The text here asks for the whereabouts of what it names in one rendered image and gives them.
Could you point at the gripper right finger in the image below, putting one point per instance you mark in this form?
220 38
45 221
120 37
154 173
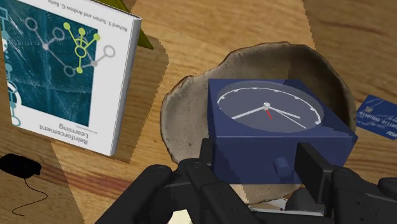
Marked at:
341 192

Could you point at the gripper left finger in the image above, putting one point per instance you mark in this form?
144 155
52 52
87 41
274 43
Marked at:
201 189

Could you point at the blue square clock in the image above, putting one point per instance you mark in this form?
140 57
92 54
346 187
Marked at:
279 145

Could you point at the brown stone bowl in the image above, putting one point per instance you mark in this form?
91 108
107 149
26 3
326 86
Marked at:
189 114

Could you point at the blue bank card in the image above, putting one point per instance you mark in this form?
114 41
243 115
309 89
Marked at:
377 116

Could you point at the olive green flat object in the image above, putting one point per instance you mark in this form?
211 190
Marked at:
144 42

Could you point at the white and teal book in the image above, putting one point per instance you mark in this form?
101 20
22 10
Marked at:
62 71

